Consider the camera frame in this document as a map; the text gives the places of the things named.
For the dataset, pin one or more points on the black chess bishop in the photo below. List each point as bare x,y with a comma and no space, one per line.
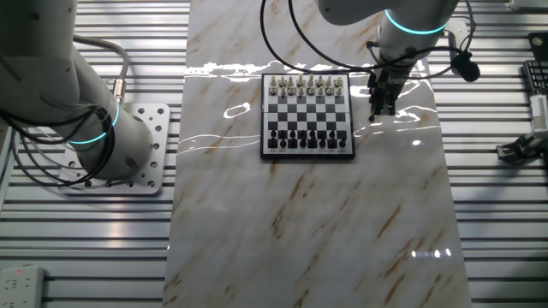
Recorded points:
322,143
293,143

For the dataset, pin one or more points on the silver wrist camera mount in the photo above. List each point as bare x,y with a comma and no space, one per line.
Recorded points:
456,32

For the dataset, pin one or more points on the white chess pawn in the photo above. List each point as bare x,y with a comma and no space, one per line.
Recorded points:
291,91
273,91
329,91
338,91
311,91
320,91
283,91
301,91

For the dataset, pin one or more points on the black white folding chessboard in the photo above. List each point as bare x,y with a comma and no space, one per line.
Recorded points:
299,109

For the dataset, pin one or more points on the grey metal bar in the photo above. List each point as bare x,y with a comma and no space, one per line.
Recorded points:
531,4

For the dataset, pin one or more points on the white power strip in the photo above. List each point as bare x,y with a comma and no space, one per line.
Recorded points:
21,286

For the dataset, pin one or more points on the white chess bishop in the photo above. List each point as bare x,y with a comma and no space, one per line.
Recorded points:
290,81
319,81

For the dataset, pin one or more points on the white chess queen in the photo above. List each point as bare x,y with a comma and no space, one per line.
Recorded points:
310,80

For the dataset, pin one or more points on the black mount plate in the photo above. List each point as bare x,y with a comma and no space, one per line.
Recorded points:
538,49

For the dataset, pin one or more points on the black clamp tool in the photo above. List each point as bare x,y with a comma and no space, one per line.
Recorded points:
520,147

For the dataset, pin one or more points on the black chess king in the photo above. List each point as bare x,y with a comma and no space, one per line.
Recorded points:
303,143

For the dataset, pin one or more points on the aluminium strut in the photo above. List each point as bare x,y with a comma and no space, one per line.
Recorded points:
2,188

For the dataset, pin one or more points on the white chess king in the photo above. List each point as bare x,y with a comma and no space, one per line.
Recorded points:
300,80

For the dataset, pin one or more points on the black chess queen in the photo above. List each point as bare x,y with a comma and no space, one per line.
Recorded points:
312,143

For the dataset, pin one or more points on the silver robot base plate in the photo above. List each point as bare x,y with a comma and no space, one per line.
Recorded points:
156,128

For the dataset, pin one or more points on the white marble pattern sheet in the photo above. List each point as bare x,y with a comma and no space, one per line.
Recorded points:
299,222

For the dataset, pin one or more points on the white chess knight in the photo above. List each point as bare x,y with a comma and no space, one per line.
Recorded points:
282,81
329,81

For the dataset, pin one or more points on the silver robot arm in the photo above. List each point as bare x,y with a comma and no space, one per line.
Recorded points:
43,64

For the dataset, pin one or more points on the white chess rook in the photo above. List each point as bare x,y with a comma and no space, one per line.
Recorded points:
273,81
338,81

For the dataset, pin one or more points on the black chess rook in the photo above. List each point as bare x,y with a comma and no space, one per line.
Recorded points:
272,143
342,143

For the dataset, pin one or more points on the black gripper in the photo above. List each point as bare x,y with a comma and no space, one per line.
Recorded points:
385,85

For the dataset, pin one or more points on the black chess knight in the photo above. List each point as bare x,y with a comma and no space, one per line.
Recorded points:
282,143
332,143

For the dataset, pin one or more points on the black keyboard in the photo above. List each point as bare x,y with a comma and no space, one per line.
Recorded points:
537,77

